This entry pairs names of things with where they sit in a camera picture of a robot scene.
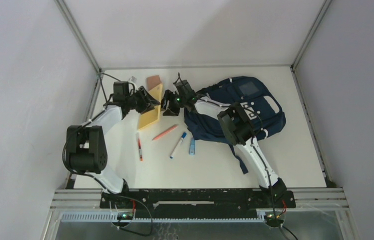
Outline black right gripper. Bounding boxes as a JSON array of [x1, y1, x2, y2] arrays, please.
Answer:
[[154, 90, 186, 118]]

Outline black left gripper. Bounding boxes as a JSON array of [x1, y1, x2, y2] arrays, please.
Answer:
[[126, 87, 161, 116]]

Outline yellow paperback book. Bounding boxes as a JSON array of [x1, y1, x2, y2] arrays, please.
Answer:
[[137, 83, 163, 131]]

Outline navy blue student backpack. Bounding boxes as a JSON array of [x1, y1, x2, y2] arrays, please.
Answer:
[[183, 76, 287, 175]]

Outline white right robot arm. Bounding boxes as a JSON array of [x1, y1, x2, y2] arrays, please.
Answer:
[[161, 76, 287, 208]]

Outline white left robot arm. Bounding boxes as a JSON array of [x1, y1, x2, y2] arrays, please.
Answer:
[[62, 81, 160, 209]]

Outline orange pen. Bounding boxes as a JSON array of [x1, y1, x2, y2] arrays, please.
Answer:
[[152, 124, 178, 141]]

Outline white marker blue cap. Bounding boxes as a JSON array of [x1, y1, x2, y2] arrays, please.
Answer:
[[169, 132, 187, 159]]

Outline red and white pen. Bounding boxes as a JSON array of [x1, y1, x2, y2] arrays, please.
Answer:
[[136, 132, 143, 162]]

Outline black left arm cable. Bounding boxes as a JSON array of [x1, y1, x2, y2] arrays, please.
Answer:
[[61, 72, 134, 173]]

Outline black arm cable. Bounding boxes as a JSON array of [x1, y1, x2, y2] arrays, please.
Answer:
[[61, 72, 134, 173], [173, 72, 287, 240]]

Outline black mounting rail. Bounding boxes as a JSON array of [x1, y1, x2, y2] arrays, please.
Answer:
[[99, 188, 297, 220]]

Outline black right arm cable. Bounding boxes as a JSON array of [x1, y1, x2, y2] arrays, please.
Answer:
[[173, 72, 287, 240]]

